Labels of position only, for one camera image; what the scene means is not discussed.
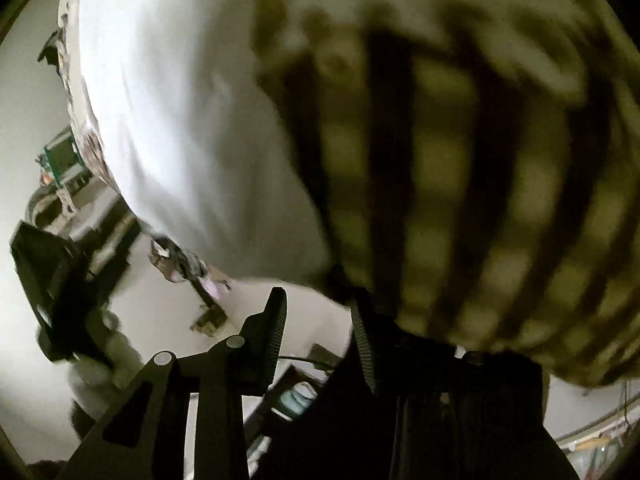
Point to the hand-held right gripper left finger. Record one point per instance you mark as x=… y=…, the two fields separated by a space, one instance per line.
x=272 y=320

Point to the green box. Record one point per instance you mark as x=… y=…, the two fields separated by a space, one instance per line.
x=61 y=160

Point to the yellow black checked shirt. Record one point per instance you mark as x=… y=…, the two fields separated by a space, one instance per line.
x=450 y=185

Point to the white bed sheet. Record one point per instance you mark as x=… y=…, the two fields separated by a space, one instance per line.
x=190 y=125

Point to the floral patterned blanket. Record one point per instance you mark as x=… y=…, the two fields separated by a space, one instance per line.
x=75 y=100

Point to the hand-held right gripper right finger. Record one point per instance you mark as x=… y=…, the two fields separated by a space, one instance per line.
x=364 y=350

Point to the light blue object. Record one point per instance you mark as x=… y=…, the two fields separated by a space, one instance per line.
x=296 y=395

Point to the cluttered shelf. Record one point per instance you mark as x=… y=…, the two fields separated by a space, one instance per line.
x=595 y=442

